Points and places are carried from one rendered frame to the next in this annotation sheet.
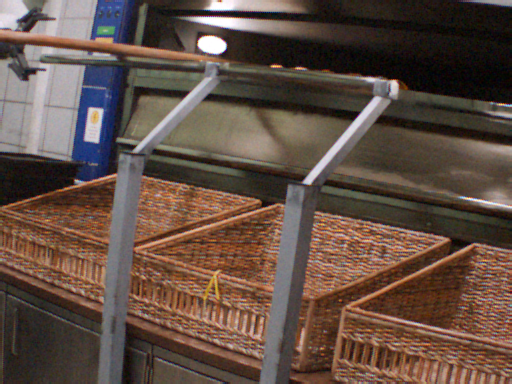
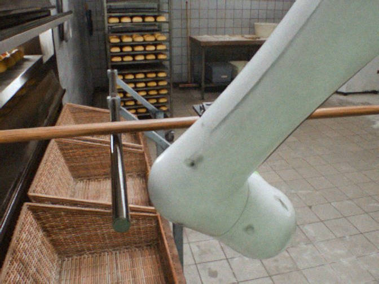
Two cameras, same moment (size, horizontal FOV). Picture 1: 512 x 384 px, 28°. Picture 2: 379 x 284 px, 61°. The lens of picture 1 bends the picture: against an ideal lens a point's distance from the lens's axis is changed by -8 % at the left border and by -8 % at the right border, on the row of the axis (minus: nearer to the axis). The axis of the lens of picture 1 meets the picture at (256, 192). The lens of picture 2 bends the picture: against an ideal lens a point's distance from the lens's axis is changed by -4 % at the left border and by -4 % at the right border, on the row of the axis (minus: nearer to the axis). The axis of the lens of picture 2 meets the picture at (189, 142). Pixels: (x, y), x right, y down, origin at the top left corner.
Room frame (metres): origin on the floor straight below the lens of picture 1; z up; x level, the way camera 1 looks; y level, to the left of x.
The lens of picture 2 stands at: (3.27, 1.00, 1.49)
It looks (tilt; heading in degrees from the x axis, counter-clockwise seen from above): 23 degrees down; 215
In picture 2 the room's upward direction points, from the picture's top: straight up
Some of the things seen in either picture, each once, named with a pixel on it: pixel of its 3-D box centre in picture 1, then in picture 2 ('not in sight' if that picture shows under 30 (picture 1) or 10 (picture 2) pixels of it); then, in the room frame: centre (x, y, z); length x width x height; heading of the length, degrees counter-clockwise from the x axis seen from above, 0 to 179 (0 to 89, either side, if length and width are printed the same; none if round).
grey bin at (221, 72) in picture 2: not in sight; (217, 71); (-1.54, -1.82, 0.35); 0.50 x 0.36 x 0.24; 48
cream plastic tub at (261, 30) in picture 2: not in sight; (265, 30); (-2.23, -1.31, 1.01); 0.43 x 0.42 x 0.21; 138
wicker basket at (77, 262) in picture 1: (118, 232); (97, 279); (2.82, 0.34, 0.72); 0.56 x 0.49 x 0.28; 49
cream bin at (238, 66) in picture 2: not in sight; (241, 70); (-1.85, -1.54, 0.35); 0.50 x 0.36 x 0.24; 49
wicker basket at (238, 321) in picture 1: (288, 278); (99, 182); (2.43, -0.10, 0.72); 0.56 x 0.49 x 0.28; 47
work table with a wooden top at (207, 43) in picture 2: not in sight; (257, 64); (-2.06, -1.35, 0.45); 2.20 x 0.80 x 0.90; 138
